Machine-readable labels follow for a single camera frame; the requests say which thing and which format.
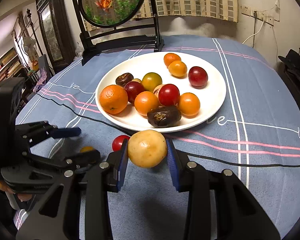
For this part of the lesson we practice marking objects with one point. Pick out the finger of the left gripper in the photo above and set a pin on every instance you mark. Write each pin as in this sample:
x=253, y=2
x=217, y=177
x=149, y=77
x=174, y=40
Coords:
x=77, y=161
x=36, y=132

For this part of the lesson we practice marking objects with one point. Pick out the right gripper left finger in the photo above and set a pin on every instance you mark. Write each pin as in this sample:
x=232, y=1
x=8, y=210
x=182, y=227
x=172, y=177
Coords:
x=120, y=165

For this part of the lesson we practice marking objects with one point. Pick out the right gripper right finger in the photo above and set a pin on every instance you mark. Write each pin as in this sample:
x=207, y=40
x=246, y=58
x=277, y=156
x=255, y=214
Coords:
x=177, y=162

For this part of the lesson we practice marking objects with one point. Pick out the pale yellow round fruit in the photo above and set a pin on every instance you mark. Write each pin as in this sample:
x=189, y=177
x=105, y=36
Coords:
x=146, y=149

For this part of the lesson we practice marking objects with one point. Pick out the wrinkled dark passion fruit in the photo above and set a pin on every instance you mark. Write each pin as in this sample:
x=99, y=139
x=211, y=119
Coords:
x=163, y=117

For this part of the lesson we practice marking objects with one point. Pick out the large mandarin orange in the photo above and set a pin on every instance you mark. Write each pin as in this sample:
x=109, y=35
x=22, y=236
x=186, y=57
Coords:
x=113, y=99

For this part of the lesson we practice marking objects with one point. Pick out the dark red plum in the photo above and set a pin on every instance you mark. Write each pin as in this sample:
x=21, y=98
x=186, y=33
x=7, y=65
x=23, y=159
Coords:
x=133, y=89

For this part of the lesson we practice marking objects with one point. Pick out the red tomato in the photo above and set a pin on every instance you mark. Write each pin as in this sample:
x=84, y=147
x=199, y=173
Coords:
x=117, y=142
x=169, y=95

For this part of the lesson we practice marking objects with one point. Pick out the speckled pale yellow fruit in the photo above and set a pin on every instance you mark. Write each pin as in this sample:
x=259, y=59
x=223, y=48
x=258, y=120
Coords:
x=157, y=90

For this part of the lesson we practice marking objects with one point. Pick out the yellow green fruit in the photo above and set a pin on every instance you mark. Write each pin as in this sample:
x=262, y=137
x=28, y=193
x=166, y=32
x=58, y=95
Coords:
x=151, y=80

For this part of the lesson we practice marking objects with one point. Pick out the round orange fruit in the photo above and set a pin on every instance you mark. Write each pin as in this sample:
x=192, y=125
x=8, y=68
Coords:
x=177, y=69

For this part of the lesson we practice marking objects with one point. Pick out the small tan longan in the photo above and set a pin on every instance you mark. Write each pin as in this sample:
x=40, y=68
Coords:
x=137, y=80

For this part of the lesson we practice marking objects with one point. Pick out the left hand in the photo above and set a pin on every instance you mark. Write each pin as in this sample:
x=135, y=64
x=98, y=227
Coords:
x=21, y=196

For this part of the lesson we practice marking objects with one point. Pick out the small yellow fruit centre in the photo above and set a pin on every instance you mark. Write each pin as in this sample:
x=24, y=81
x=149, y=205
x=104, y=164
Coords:
x=86, y=149

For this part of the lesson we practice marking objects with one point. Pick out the white oval plate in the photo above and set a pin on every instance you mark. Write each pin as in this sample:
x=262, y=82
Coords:
x=211, y=96

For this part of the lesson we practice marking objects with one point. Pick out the dark framed picture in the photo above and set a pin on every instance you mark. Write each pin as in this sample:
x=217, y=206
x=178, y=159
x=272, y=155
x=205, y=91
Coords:
x=56, y=33

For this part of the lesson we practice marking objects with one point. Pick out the round fish screen stand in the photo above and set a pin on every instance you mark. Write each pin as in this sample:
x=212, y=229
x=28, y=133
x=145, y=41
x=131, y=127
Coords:
x=102, y=18

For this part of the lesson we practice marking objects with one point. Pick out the black hat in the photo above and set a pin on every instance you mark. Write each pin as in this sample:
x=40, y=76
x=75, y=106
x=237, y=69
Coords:
x=291, y=60

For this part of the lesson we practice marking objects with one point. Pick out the checked beige curtain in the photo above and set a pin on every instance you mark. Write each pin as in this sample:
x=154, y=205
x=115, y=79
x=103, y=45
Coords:
x=185, y=0

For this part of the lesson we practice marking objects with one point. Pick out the wall power strip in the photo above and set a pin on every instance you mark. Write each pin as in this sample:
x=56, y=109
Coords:
x=259, y=15

